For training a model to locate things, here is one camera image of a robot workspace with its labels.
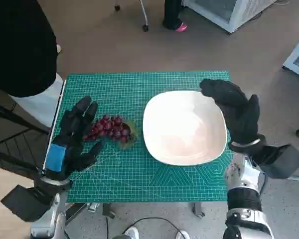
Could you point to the white chair leg with caster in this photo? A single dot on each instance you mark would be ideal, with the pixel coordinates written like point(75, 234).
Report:
point(146, 26)

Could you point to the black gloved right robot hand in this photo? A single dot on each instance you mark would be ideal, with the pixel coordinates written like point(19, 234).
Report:
point(241, 117)

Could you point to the silver table clamp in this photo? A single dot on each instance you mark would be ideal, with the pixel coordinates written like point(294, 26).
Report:
point(92, 207)

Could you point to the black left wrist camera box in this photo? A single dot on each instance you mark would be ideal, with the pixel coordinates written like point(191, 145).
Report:
point(22, 201)

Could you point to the grey table leg bracket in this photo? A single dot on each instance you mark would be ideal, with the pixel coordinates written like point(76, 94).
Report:
point(107, 211)
point(198, 210)

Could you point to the white square plate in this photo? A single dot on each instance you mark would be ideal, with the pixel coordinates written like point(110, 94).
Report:
point(179, 132)

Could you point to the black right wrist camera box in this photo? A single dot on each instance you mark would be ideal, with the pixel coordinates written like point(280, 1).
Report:
point(281, 161)

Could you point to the red toy grape bunch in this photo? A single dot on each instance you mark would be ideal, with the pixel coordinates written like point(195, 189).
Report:
point(109, 127)

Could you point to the person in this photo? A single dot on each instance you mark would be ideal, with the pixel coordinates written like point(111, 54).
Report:
point(20, 49)
point(172, 15)

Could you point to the green cutting mat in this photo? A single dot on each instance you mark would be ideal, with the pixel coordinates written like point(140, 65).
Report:
point(129, 174)

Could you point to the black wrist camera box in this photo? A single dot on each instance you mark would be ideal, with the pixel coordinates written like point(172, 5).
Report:
point(281, 161)
point(22, 201)

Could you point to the black metal rack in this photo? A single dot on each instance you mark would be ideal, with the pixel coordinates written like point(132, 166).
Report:
point(10, 139)

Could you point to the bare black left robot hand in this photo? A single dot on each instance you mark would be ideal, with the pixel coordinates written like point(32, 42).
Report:
point(73, 129)

